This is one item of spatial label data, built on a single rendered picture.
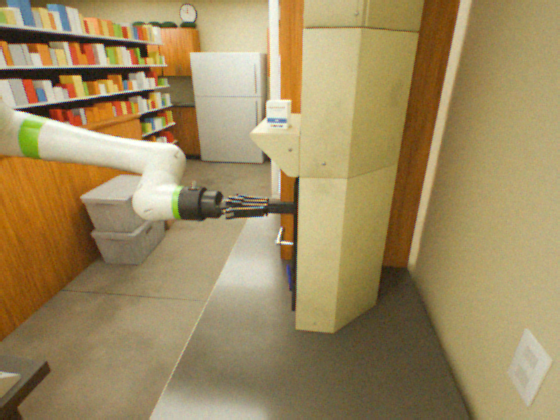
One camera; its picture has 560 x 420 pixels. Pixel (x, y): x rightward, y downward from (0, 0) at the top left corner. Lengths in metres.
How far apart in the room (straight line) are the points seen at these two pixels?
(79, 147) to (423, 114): 1.00
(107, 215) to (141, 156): 2.12
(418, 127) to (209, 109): 5.05
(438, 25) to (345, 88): 0.48
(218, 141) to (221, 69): 1.17
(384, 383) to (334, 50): 0.77
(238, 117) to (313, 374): 5.22
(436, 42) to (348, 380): 0.95
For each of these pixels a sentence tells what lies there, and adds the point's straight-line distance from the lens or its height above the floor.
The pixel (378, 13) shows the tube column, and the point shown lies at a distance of 0.77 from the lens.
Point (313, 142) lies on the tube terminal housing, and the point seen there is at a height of 1.49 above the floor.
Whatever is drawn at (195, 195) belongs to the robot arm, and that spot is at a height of 1.35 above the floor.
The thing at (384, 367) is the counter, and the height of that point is 0.94.
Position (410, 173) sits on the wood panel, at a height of 1.31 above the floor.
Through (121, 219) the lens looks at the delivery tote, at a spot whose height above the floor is 0.46.
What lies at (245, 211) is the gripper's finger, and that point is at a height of 1.32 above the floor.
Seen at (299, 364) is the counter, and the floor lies 0.94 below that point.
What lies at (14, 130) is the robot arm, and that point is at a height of 1.49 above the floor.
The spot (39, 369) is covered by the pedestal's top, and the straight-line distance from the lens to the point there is 1.11.
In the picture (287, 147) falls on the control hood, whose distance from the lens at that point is 0.74.
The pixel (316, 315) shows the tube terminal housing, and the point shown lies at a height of 1.00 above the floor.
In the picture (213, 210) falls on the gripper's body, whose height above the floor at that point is 1.31.
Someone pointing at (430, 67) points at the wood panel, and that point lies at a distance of 1.13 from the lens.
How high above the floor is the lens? 1.65
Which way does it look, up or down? 25 degrees down
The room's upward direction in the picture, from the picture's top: straight up
